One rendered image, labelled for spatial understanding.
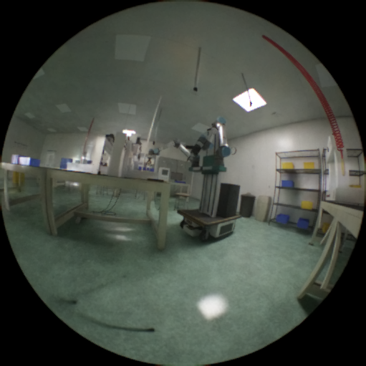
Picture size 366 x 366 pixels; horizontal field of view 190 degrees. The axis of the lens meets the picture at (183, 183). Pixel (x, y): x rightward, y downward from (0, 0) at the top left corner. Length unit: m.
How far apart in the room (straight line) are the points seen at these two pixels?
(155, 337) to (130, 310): 0.23
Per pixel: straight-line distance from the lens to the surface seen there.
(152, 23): 2.14
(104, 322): 0.84
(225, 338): 0.84
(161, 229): 1.16
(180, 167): 5.84
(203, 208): 1.83
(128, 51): 2.42
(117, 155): 1.19
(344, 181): 1.46
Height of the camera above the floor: 0.77
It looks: level
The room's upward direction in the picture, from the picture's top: 7 degrees clockwise
